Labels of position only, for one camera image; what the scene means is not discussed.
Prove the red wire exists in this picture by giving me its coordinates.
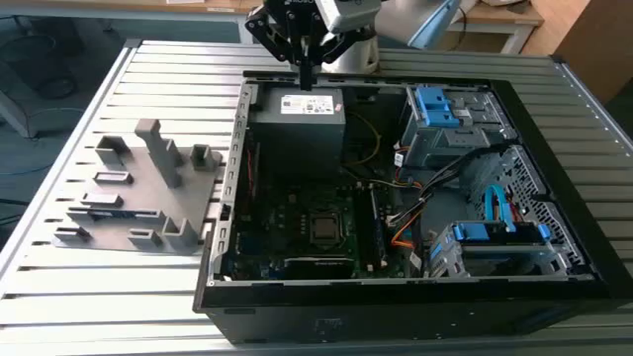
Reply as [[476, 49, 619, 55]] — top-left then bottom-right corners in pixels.
[[245, 142, 259, 196]]

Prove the grey parts rack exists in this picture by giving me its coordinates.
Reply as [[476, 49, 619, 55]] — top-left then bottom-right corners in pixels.
[[52, 118, 224, 257]]

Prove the black graphics card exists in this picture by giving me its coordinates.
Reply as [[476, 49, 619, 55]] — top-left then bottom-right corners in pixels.
[[283, 257, 359, 280]]

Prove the long wooden desk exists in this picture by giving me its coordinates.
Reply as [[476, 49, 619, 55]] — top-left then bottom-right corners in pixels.
[[0, 0, 268, 45]]

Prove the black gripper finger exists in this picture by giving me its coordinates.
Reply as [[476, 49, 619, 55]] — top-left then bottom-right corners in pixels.
[[305, 10, 380, 92], [244, 6, 309, 92]]

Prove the brown wooden cabinet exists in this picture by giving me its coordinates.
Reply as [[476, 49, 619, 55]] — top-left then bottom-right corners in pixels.
[[521, 0, 633, 107]]

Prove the grey metal disk bay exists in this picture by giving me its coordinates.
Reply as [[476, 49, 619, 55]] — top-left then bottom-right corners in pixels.
[[424, 220, 588, 279]]

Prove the orange wire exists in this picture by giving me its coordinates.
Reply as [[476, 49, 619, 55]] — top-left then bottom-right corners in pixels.
[[389, 217, 428, 248]]

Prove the dark green motherboard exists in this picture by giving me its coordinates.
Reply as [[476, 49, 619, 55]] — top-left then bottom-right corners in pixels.
[[231, 180, 428, 281]]

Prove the white table leg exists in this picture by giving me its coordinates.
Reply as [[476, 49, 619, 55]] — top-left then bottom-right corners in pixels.
[[0, 87, 40, 139]]

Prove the silver CPU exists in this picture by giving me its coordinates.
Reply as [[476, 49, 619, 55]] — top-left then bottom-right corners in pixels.
[[311, 217, 343, 241]]

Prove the CPU socket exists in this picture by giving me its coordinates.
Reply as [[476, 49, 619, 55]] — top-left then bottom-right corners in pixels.
[[305, 211, 348, 250]]

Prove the grey power supply unit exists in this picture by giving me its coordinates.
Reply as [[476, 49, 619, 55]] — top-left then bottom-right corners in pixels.
[[248, 87, 348, 175]]

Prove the black open PC case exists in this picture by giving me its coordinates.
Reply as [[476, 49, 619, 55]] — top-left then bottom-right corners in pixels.
[[191, 68, 633, 346]]

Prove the blue SATA wire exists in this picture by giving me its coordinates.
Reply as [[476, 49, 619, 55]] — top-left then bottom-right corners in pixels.
[[481, 184, 520, 234]]

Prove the blue disk carrier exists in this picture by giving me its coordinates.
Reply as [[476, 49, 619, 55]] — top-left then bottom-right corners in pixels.
[[415, 85, 459, 129]]

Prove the wooden desk white frame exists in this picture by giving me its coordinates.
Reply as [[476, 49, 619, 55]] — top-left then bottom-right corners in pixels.
[[443, 0, 545, 56]]

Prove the black disk in blue carrier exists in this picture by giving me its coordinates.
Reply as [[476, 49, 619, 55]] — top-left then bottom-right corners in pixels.
[[452, 220, 555, 246]]

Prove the yellow wire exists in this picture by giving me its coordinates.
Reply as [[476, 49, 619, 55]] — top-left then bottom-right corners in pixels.
[[344, 110, 383, 167]]

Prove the grey metal drive cage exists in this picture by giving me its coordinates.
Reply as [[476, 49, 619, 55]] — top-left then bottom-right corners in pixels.
[[399, 84, 520, 171]]

